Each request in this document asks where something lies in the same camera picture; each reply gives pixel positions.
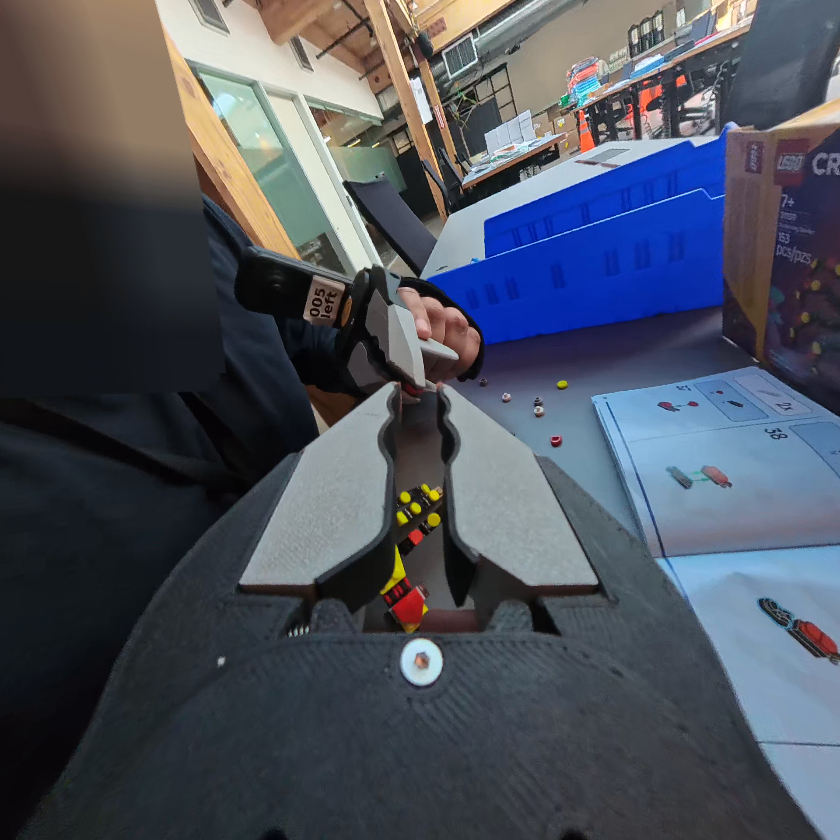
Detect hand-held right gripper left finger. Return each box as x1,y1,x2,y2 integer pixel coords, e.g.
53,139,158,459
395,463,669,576
238,382,403,613

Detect stack of white boxes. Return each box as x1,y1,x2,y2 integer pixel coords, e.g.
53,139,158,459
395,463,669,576
484,110,536,152

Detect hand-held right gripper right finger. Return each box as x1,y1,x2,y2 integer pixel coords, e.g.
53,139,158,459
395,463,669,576
437,385,600,609

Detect lego instruction booklet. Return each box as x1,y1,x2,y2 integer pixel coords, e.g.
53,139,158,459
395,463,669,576
591,366,840,840

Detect blue plastic bin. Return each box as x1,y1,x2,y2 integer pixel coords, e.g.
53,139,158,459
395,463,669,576
425,189,726,345
483,123,739,260

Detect person's left forearm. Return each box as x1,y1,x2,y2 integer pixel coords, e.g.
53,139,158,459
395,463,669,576
289,318,358,398

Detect person's left hand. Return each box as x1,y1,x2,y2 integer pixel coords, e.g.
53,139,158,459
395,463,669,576
399,289,476,383

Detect slim wooden post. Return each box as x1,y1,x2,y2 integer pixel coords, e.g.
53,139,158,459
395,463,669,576
364,0,460,217

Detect wooden table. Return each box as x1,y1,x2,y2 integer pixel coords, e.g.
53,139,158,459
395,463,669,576
462,134,567,191

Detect black panel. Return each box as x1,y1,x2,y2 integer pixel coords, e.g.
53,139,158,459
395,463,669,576
725,0,840,129

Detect black office chair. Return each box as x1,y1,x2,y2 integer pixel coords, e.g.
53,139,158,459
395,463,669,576
422,147,470,217
343,177,439,277

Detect black yellow red lego model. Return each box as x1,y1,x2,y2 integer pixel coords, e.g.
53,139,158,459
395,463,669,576
381,482,447,634

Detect stack of colourful folders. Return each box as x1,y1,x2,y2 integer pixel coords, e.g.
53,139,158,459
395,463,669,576
567,58,608,106

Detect lego set cardboard box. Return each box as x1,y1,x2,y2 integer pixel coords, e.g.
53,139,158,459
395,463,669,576
722,98,840,416

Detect long black-framed table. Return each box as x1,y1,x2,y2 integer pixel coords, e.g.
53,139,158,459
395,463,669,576
577,20,752,142

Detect white wall vent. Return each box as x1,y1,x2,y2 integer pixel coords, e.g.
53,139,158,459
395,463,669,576
441,33,479,78

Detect glass door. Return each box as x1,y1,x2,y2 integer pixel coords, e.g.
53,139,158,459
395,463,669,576
187,62,368,277

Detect thick wooden beam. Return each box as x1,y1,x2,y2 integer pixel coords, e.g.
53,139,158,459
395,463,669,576
161,29,303,263

